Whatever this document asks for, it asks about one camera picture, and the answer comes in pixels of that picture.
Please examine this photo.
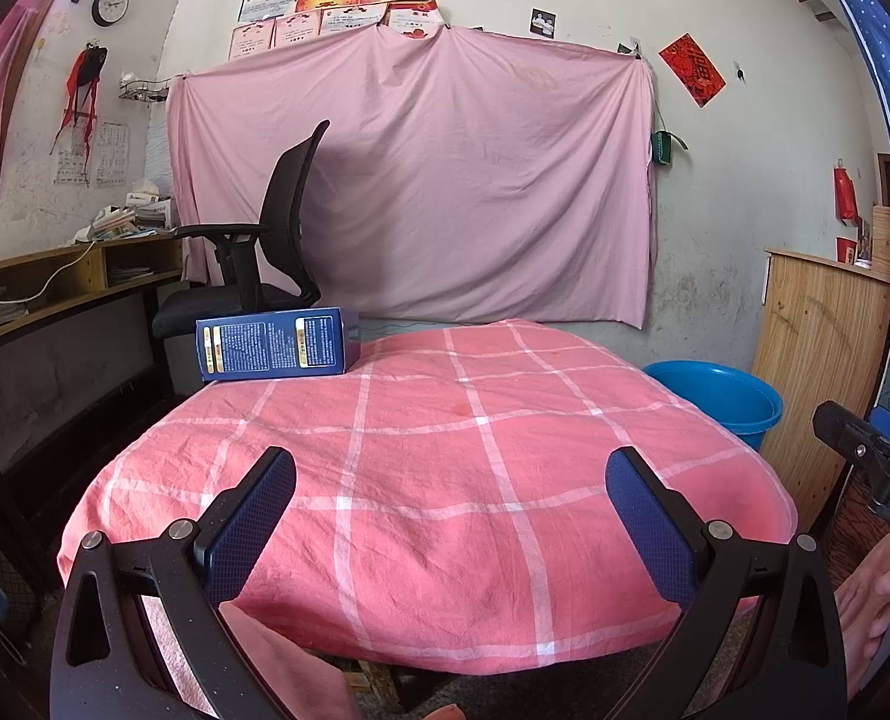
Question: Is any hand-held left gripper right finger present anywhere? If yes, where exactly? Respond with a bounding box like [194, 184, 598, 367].
[604, 446, 849, 720]

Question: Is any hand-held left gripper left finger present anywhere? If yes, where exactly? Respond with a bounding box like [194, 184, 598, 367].
[49, 446, 297, 720]

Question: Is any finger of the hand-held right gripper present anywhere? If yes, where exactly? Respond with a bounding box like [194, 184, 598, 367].
[812, 401, 890, 496]

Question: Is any blue plastic bucket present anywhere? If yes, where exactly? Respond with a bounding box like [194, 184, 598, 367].
[642, 360, 785, 455]

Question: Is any person's right hand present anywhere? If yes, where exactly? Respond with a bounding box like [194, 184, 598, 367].
[837, 536, 890, 702]

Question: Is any light wooden cabinet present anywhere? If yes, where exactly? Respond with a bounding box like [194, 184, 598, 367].
[752, 246, 890, 533]

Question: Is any dark blue cardboard box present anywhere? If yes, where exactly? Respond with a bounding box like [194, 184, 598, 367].
[194, 306, 363, 383]

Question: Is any pink checked tablecloth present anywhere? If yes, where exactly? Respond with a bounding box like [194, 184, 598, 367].
[56, 319, 798, 676]

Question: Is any red hanging bag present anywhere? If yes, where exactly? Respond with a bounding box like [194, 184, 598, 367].
[833, 161, 860, 224]

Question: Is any wooden desk with shelves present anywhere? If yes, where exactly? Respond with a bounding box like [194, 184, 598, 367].
[0, 229, 187, 593]

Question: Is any black office chair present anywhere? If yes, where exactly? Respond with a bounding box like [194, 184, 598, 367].
[152, 118, 333, 342]

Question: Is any stack of books and papers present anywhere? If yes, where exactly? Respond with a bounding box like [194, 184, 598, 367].
[76, 204, 176, 243]

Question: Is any green hanging pouch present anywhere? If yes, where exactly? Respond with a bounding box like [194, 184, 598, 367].
[651, 130, 686, 167]

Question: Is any white cardboard box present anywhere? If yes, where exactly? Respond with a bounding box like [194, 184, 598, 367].
[124, 178, 174, 230]

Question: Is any pink hanging bed sheet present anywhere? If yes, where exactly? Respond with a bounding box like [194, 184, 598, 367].
[166, 22, 660, 331]

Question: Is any red hanging tassel ornament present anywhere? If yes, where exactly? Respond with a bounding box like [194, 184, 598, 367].
[55, 46, 108, 158]

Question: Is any white cable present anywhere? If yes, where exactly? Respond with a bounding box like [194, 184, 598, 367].
[0, 240, 97, 302]

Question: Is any red wall poster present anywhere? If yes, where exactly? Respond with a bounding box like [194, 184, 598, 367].
[658, 32, 727, 107]

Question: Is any white wall calendar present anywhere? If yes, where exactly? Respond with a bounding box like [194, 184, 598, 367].
[97, 122, 131, 188]

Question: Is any white paper wall sheet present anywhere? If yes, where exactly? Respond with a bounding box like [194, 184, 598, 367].
[53, 142, 89, 187]

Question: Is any wire wall rack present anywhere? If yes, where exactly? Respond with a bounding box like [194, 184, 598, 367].
[118, 75, 172, 104]

